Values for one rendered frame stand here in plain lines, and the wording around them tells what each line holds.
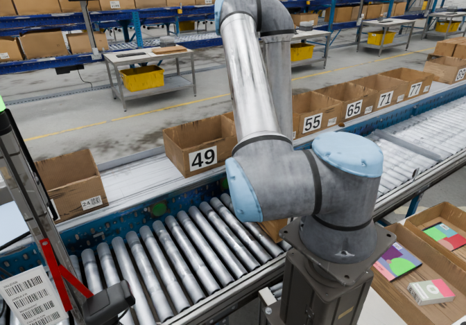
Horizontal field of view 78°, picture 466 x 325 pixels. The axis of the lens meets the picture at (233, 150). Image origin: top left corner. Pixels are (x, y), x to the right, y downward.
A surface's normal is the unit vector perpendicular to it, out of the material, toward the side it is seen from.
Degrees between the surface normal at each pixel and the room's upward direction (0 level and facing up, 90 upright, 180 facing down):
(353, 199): 90
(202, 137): 89
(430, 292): 0
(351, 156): 2
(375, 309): 0
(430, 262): 89
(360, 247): 68
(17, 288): 90
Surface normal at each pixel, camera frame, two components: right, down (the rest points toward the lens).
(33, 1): 0.55, 0.41
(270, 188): 0.04, -0.07
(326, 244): -0.56, 0.12
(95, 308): -0.13, -0.82
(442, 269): -0.91, 0.20
